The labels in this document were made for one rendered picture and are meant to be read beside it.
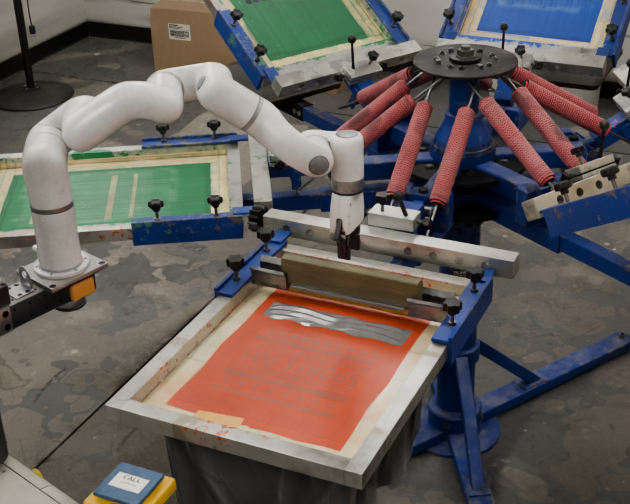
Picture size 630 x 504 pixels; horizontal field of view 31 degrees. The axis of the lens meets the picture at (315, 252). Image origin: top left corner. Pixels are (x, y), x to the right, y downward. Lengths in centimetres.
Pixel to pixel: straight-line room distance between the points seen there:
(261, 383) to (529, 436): 162
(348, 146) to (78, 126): 59
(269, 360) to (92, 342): 203
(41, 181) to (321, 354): 73
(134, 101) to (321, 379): 72
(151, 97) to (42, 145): 26
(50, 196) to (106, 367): 190
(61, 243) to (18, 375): 187
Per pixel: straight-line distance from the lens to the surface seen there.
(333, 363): 256
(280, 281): 280
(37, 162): 251
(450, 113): 337
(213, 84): 246
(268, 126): 249
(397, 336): 264
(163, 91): 244
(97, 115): 248
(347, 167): 256
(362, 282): 271
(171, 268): 499
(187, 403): 247
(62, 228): 258
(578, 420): 405
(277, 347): 263
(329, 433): 236
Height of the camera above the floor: 238
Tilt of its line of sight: 28 degrees down
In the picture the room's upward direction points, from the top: 2 degrees counter-clockwise
